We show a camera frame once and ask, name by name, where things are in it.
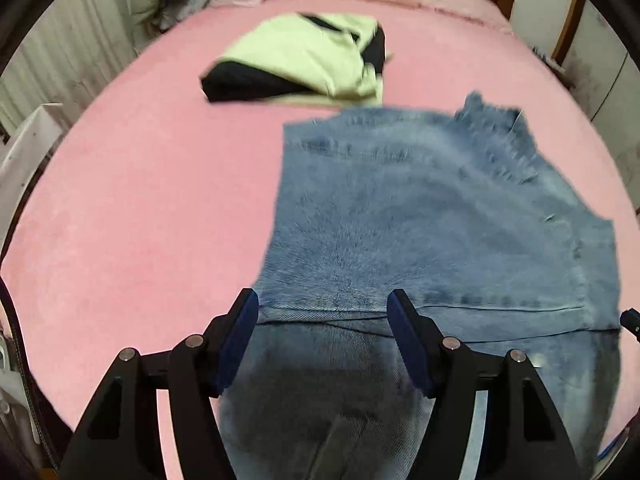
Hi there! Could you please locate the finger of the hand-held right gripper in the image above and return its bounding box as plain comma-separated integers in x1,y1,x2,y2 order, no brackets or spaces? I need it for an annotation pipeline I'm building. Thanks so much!
620,310,640,342

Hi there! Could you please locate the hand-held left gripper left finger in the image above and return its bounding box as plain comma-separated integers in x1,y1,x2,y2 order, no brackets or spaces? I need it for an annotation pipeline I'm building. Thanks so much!
57,287,260,480

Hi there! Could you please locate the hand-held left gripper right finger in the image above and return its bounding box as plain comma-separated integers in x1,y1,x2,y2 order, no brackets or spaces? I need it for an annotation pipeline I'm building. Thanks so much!
387,288,586,480

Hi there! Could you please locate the blue denim jacket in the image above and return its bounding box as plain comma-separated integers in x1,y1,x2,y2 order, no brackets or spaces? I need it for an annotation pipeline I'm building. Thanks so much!
217,91,623,480

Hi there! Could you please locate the bed with pink sheet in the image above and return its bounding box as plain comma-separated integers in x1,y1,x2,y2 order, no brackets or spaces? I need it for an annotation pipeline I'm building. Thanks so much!
0,0,640,461

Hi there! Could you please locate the green and black folded garment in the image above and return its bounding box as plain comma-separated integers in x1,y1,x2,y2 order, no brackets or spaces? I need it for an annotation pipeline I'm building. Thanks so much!
200,11,393,108

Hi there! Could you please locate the pale floral curtain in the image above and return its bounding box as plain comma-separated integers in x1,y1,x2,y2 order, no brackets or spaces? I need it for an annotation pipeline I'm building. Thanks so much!
0,0,136,136

